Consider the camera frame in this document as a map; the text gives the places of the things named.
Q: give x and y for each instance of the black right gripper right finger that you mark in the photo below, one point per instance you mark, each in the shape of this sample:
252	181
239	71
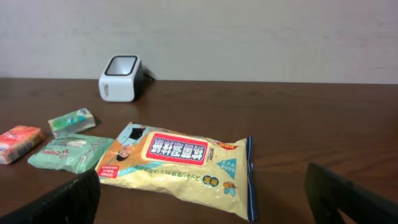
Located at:
330	194

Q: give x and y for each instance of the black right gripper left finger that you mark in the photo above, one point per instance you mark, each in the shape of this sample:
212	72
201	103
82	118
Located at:
73	202

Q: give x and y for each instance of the green wet wipes pack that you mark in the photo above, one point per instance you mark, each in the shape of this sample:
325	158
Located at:
75	153

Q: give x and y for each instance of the green tissue pack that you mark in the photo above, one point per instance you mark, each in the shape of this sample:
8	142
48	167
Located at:
74	122

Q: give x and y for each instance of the orange tissue pack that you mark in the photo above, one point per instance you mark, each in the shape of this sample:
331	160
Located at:
18	141

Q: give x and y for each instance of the yellow snack bag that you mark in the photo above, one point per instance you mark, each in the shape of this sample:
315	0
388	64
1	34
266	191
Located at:
192	168

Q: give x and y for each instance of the white barcode scanner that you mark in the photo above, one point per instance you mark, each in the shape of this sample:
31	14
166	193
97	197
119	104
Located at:
124	79

